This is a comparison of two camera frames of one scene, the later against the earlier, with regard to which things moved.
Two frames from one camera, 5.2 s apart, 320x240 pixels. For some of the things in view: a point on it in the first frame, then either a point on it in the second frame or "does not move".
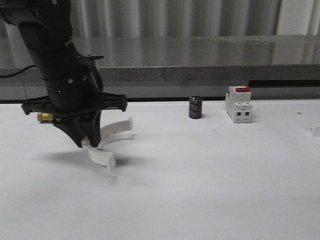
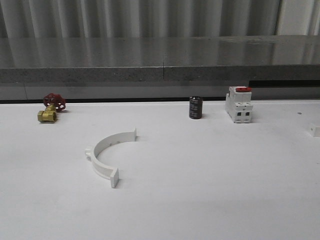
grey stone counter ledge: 176,67 does not move
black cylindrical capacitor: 195,107 does not move
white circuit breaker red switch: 238,104 does not move
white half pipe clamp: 109,133 to 102,169
